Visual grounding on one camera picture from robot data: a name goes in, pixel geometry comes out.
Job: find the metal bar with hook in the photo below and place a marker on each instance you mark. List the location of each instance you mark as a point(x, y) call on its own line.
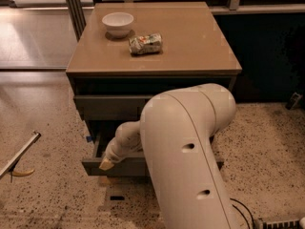
point(9, 168)

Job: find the grey top drawer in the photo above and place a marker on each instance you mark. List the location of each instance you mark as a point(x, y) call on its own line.
point(110, 107)

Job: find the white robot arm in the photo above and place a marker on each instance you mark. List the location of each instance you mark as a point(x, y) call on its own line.
point(174, 132)

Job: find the grey drawer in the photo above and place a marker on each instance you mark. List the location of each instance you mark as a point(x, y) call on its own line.
point(110, 107)
point(132, 166)

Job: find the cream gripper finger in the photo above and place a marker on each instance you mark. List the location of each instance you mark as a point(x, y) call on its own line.
point(106, 164)

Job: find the dark object by wall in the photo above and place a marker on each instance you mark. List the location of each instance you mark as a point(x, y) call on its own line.
point(293, 101)

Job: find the small black floor plate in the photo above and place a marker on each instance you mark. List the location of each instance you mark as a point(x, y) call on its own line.
point(117, 198)

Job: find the grey power strip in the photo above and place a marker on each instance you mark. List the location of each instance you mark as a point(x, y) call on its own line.
point(279, 224)

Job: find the white ceramic bowl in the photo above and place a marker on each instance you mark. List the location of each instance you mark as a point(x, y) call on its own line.
point(118, 24)

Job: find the crushed drink can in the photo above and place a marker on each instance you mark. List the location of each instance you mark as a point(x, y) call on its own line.
point(145, 44)

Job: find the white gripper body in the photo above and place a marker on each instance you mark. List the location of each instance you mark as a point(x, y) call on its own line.
point(114, 153)

